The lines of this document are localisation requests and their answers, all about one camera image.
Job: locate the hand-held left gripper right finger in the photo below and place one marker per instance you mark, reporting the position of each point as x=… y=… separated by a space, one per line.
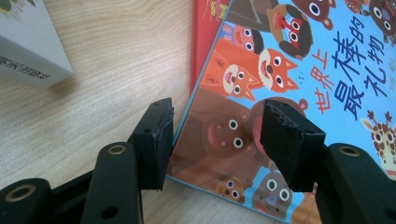
x=289 y=146

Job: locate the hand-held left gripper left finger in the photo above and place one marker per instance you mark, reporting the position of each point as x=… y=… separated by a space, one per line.
x=155 y=146

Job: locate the light blue animal picture book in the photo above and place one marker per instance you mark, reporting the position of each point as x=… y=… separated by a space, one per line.
x=218 y=137

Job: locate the red picture book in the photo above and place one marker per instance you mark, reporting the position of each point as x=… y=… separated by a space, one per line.
x=204 y=40

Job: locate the white caterpillar picture book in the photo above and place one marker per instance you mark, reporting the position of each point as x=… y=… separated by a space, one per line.
x=28 y=46

